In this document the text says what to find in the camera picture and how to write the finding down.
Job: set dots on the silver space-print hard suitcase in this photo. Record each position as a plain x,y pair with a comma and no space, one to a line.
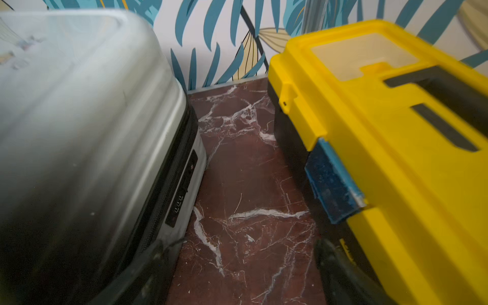
100,152

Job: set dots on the yellow and black toolbox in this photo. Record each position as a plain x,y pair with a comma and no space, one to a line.
387,137

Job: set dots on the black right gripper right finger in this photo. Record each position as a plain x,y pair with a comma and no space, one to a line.
342,281

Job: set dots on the right aluminium corner post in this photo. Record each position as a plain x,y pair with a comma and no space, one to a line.
315,12

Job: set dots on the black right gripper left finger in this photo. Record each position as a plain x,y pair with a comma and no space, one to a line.
143,280

